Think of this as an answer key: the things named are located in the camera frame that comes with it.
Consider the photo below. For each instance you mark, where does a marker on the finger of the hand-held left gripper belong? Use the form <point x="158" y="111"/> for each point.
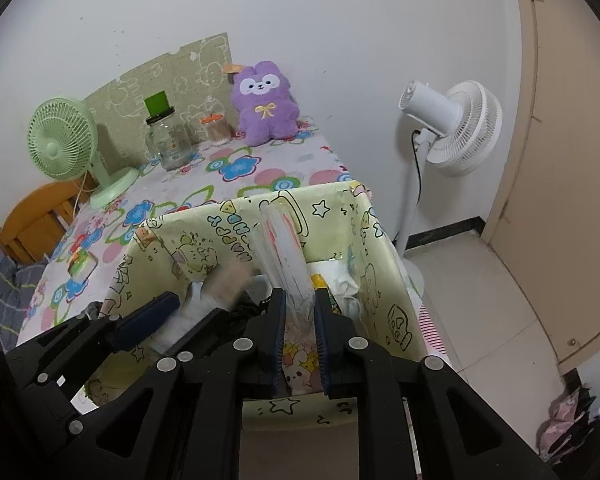
<point x="200" y="335"/>
<point x="145" y="320"/>

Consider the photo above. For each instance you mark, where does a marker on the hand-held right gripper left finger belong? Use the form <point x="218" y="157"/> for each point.
<point x="278" y="340"/>

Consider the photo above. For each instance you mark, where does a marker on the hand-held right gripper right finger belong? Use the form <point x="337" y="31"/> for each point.
<point x="321" y="340"/>

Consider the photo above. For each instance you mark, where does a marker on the black plastic bag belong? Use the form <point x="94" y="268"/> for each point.
<point x="247" y="310"/>

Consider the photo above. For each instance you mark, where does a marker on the yellow cartoon tissue packet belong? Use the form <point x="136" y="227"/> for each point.
<point x="319" y="282"/>

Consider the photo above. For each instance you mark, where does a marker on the beige white soft cloth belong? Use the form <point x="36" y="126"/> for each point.
<point x="225" y="282"/>

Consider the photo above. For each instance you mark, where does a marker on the clear pink cartoon plastic packet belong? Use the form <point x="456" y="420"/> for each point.
<point x="285" y="255"/>

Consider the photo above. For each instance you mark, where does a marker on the yellow cartoon print storage box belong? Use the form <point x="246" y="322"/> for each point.
<point x="200" y="240"/>

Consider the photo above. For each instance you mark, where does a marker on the clear crumpled plastic bag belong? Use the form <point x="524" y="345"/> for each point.
<point x="95" y="310"/>

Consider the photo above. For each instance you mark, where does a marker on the white crumpled cloth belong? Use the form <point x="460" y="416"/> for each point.
<point x="342" y="285"/>

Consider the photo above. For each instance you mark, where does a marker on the green tissue packet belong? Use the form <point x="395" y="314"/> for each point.
<point x="82" y="262"/>

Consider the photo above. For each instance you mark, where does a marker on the blue plaid cloth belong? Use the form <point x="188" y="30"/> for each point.
<point x="17" y="290"/>

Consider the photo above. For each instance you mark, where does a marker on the wooden chair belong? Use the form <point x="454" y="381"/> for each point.
<point x="30" y="225"/>

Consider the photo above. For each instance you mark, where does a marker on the floral tablecloth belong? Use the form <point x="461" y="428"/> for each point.
<point x="280" y="160"/>

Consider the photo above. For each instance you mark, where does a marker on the glass jar with green lid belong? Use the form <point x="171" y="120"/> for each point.
<point x="167" y="140"/>

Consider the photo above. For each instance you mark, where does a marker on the green desk fan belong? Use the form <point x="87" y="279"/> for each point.
<point x="60" y="140"/>

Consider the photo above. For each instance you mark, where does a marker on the small glass jar orange lid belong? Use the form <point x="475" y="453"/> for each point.
<point x="217" y="130"/>

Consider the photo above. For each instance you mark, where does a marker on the purple plush bunny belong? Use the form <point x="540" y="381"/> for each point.
<point x="265" y="110"/>

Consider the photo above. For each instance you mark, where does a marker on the green patterned cardboard sheet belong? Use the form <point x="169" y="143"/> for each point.
<point x="125" y="85"/>

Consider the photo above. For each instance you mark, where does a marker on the white standing fan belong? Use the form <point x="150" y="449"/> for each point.
<point x="460" y="125"/>

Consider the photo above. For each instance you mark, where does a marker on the pink patterned bag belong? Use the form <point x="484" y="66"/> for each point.
<point x="565" y="425"/>

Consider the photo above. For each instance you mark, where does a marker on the beige door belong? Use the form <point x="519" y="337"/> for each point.
<point x="565" y="185"/>

